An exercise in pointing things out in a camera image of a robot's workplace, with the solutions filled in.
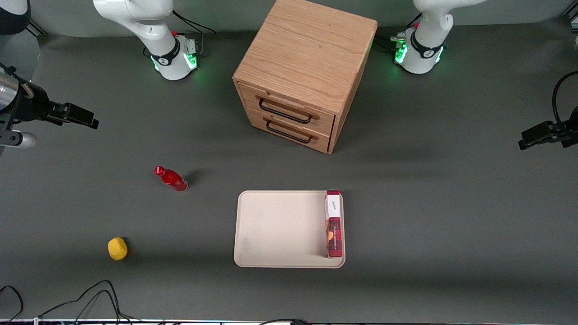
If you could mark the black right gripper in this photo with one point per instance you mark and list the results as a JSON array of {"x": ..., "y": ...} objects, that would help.
[{"x": 35, "y": 107}]

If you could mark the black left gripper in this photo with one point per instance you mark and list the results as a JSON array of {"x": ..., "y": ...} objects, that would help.
[{"x": 570, "y": 132}]

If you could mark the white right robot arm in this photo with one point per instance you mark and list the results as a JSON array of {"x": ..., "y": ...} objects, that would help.
[{"x": 156, "y": 40}]

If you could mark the wooden drawer cabinet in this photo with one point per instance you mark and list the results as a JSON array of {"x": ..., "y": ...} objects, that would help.
[{"x": 307, "y": 49}]

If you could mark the red bottle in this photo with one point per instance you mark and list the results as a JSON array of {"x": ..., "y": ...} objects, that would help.
[{"x": 172, "y": 179}]

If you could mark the yellow lemon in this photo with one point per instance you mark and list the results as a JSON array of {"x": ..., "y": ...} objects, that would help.
[{"x": 117, "y": 248}]

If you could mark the beige plastic tray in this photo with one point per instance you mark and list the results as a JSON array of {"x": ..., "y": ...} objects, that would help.
[{"x": 280, "y": 230}]

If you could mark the red and white carton box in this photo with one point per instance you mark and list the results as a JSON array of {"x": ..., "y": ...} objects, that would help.
[{"x": 334, "y": 234}]

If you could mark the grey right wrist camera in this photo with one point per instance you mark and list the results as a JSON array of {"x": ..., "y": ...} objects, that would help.
[{"x": 25, "y": 140}]

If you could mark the aluminium frame profile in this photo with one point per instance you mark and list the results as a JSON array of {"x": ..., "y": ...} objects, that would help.
[{"x": 36, "y": 28}]

